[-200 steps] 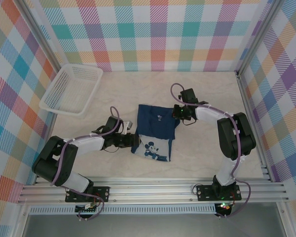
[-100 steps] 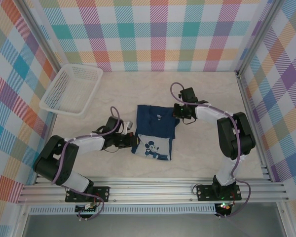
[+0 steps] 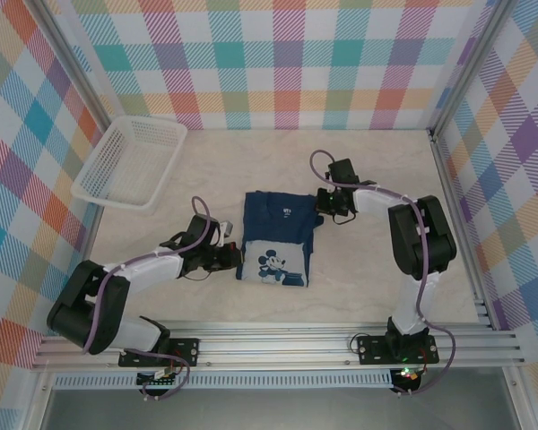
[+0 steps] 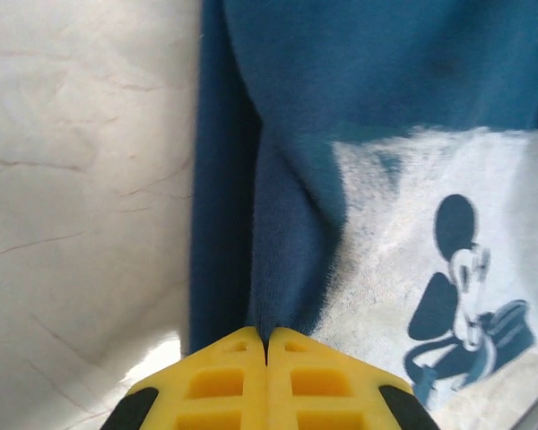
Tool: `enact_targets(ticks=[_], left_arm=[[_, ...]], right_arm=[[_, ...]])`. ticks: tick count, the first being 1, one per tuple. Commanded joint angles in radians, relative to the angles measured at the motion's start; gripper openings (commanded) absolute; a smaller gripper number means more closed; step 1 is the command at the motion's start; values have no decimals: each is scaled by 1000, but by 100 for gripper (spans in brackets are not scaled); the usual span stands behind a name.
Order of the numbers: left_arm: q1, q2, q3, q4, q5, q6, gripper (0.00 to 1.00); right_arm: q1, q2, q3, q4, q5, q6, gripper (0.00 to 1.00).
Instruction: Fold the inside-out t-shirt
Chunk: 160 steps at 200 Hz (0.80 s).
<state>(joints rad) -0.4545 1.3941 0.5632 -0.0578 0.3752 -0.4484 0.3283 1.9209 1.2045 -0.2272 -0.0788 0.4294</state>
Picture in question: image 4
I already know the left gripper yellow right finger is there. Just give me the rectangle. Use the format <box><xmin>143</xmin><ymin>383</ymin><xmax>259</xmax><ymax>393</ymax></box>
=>
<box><xmin>265</xmin><ymin>326</ymin><xmax>438</xmax><ymax>430</ymax></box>

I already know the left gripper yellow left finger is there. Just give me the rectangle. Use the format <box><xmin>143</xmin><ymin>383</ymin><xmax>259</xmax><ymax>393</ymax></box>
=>
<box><xmin>99</xmin><ymin>325</ymin><xmax>269</xmax><ymax>430</ymax></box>

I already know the navy blue printed t-shirt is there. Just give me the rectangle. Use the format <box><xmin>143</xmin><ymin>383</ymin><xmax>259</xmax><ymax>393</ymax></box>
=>
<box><xmin>178</xmin><ymin>0</ymin><xmax>538</xmax><ymax>430</ymax></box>

